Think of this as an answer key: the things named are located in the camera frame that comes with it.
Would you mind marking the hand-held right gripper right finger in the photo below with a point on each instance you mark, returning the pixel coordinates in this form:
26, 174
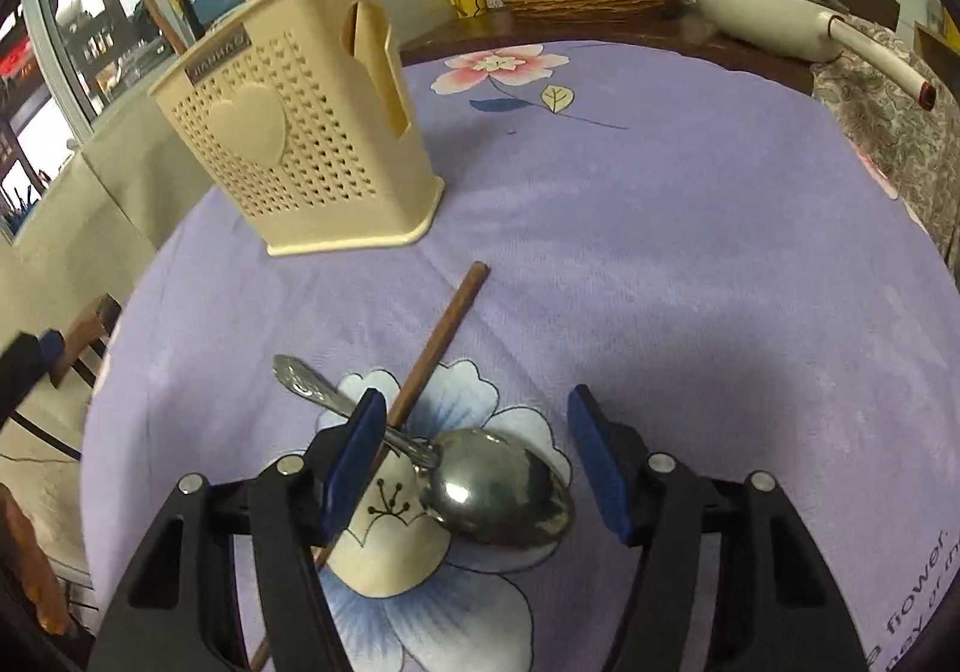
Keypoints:
600, 469

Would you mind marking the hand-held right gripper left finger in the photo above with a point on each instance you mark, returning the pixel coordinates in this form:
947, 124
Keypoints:
352, 469

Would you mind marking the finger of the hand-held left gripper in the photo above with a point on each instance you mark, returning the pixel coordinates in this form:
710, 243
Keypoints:
26, 361

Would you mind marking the metal spoon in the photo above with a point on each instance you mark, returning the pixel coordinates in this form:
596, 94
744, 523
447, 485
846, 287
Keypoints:
495, 492

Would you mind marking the brown wooden chopstick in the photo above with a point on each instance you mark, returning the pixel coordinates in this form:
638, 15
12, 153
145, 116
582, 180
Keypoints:
442, 334

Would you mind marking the cream plastic utensil holder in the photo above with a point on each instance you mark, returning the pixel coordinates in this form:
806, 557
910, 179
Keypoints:
322, 192

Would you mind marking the person's left hand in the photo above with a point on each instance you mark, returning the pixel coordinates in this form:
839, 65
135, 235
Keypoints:
30, 567

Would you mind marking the brown wooden chair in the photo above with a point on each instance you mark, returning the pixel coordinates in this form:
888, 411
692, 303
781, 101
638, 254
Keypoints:
90, 323

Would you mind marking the beige cloth cover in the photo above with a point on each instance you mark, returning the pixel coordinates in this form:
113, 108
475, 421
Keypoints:
112, 207

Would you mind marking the purple floral tablecloth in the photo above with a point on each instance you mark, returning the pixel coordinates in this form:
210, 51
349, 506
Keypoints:
675, 267

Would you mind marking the window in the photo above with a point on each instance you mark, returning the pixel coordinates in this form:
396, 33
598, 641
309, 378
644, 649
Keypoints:
82, 27

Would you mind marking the grey floral cloth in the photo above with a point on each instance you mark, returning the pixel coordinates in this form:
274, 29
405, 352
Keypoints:
900, 139

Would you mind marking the white pan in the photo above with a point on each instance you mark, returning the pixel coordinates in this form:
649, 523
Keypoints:
750, 23

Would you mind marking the wooden shelf unit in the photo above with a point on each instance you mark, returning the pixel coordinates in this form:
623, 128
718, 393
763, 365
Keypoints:
937, 46

